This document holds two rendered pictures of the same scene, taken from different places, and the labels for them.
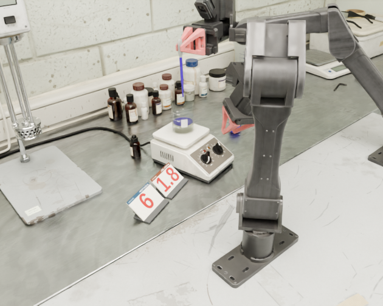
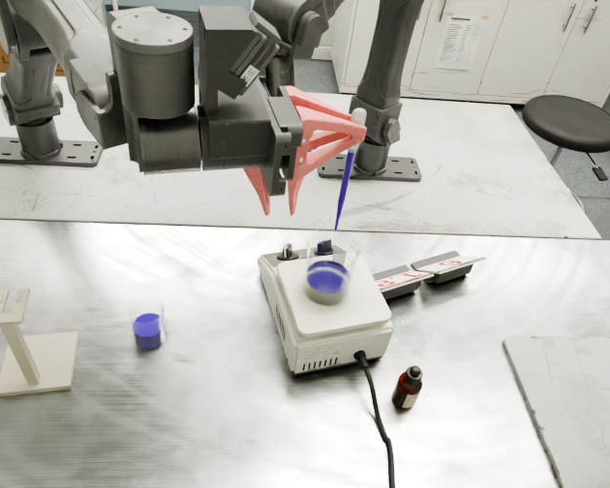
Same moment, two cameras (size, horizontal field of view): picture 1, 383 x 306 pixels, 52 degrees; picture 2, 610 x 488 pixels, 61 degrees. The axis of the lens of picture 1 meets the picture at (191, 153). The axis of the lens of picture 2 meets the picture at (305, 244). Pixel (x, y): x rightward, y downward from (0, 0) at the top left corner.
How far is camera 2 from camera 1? 1.38 m
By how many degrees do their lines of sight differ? 100
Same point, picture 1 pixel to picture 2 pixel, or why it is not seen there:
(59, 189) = (582, 381)
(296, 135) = (84, 253)
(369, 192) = not seen: hidden behind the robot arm
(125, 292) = (510, 206)
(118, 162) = (448, 400)
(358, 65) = not seen: hidden behind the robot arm
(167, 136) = (368, 291)
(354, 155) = (95, 179)
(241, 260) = (390, 167)
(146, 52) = not seen: outside the picture
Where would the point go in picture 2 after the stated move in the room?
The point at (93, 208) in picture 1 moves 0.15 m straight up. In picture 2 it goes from (525, 317) to (569, 243)
